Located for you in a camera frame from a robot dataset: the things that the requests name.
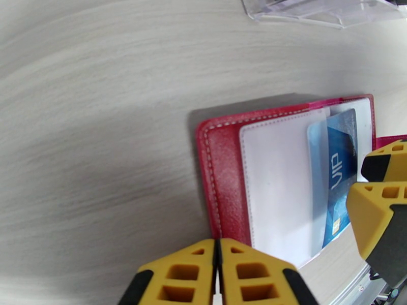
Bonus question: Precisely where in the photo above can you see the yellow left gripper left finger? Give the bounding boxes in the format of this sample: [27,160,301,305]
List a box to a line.
[117,238,221,305]

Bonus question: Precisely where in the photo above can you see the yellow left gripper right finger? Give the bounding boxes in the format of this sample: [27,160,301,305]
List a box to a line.
[218,237,321,305]

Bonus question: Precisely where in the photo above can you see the blue VIP card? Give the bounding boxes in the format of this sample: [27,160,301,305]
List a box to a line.
[306,108,359,258]

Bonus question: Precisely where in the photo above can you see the red leather card holder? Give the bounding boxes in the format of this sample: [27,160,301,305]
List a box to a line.
[194,94,407,270]

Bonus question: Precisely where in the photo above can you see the aluminium rail frame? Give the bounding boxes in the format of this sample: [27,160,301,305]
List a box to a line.
[324,262,407,305]

